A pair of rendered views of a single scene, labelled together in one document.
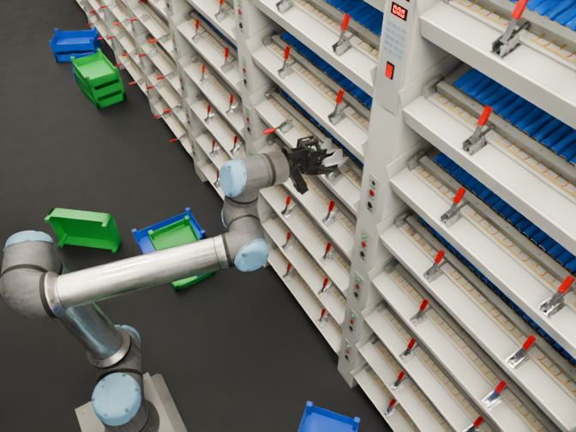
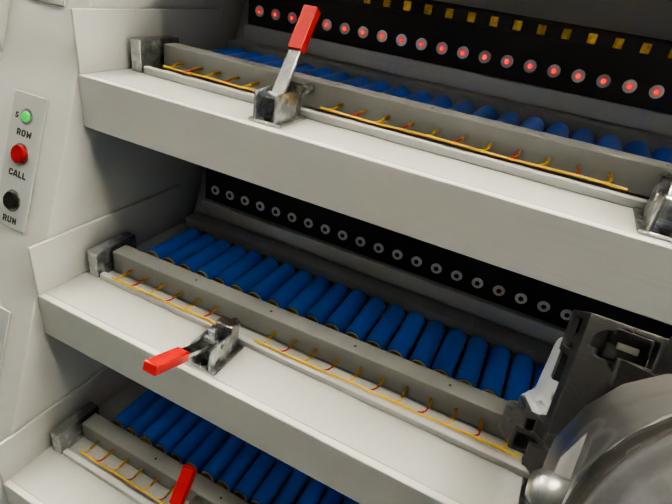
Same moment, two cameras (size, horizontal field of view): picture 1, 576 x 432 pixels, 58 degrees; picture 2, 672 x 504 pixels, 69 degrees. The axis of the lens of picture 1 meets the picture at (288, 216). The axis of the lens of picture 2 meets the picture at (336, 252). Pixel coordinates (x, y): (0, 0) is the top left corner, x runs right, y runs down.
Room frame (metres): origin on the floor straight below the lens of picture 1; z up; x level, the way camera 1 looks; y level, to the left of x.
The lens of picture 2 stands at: (1.04, 0.20, 1.10)
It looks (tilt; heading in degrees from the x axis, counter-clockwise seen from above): 10 degrees down; 319
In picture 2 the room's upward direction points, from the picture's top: 17 degrees clockwise
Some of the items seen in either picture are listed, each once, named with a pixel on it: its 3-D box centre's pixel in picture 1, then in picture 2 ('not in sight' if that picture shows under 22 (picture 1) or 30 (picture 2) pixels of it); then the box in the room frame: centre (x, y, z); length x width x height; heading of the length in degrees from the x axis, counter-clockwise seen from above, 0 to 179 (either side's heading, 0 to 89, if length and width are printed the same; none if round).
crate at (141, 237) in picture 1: (169, 236); not in sight; (1.69, 0.58, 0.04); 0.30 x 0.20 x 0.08; 121
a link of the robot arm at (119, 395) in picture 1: (120, 402); not in sight; (0.74, 0.56, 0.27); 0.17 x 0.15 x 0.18; 14
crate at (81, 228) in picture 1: (84, 231); not in sight; (1.67, 0.98, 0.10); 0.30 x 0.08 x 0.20; 81
